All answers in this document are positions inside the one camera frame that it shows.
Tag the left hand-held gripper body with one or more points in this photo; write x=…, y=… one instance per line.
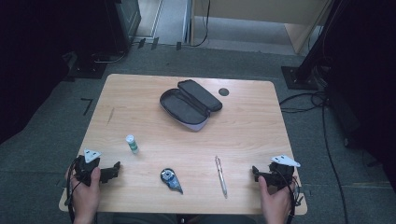
x=83, y=169

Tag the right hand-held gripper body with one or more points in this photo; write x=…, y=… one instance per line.
x=280, y=175

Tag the silver pen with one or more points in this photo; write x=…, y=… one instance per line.
x=221, y=175

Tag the blue correction tape dispenser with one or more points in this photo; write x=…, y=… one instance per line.
x=169, y=179

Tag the black zip pencil case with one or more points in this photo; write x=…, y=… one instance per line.
x=186, y=107

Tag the person's left hand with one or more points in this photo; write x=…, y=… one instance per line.
x=85, y=196

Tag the person's right hand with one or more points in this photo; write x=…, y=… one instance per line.
x=277, y=203

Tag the white green glue stick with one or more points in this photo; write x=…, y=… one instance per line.
x=132, y=144

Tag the grey tape on table edge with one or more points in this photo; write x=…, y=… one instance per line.
x=306, y=192

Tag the black floor tape corner mark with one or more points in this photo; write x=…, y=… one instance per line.
x=88, y=104

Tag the round black table grommet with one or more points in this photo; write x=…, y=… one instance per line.
x=223, y=91

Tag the black flat floor base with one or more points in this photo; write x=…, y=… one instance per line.
x=87, y=67

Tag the dark curtain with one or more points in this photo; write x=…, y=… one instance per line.
x=28, y=62
x=367, y=77

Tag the black floor tape strip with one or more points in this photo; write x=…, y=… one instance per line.
x=178, y=45
x=155, y=43
x=141, y=43

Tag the black cabinet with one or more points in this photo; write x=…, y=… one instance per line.
x=123, y=21

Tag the light wooden furniture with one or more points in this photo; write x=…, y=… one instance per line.
x=264, y=11

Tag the black stand with base plate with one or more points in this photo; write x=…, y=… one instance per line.
x=303, y=77

